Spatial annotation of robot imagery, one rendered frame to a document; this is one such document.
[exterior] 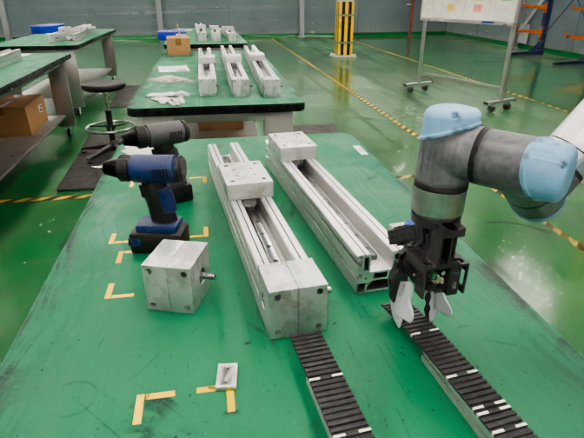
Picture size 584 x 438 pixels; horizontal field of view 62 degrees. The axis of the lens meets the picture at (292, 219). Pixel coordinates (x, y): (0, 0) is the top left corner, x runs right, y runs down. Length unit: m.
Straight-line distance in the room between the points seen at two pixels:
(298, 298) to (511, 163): 0.38
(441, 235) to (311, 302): 0.25
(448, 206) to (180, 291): 0.48
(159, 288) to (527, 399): 0.61
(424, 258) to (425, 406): 0.21
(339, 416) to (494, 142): 0.40
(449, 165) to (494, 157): 0.06
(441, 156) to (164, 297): 0.54
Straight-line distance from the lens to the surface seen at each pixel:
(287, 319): 0.82
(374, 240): 1.02
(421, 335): 0.82
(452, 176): 0.69
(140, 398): 0.78
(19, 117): 4.59
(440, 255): 0.72
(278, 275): 0.83
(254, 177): 1.17
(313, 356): 0.76
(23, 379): 0.87
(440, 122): 0.67
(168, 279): 0.89
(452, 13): 6.91
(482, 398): 0.74
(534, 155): 0.64
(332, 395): 0.71
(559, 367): 0.89
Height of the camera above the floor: 1.31
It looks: 25 degrees down
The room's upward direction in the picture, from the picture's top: straight up
